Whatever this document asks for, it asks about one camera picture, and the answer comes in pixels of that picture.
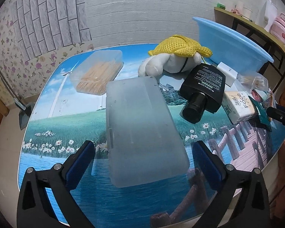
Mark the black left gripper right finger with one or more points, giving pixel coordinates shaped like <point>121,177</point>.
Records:
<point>252,208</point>

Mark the light blue plastic basin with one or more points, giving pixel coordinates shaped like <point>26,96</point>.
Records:
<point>231,47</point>

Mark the frosted plastic case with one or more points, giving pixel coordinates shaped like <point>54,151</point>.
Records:
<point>144,145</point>

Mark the pink water bottle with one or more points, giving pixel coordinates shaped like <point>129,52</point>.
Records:
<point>277,28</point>

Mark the white power adapter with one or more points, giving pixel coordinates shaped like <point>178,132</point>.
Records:
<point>229,73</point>

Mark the red small object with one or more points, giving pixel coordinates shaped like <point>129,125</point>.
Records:
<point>256,96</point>

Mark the green small box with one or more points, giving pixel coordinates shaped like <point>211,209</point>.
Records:
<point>221,6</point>

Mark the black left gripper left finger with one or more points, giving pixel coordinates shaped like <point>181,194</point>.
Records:
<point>34,208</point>

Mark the wooden side table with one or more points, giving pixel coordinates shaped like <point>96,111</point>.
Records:
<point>260,36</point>

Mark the black tube bottle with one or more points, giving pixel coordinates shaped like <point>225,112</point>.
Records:
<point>203,89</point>

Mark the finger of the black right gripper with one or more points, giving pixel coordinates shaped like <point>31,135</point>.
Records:
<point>277,113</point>

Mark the grey dustpan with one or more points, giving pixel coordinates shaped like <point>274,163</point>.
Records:
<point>26,107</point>

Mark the clear bag of cotton swabs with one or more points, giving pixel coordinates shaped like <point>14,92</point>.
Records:
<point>253,80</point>

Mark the clear box of toothpicks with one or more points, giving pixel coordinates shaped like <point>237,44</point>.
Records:
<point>95,72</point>

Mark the white cup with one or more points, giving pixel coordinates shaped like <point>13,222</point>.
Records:
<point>246,13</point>

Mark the dark green packet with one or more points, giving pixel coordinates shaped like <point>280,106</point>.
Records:
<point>260,119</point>

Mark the white jug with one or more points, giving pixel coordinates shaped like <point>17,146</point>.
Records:
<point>266,14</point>

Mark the white plush toy yellow net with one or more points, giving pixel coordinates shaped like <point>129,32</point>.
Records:
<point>176,54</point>

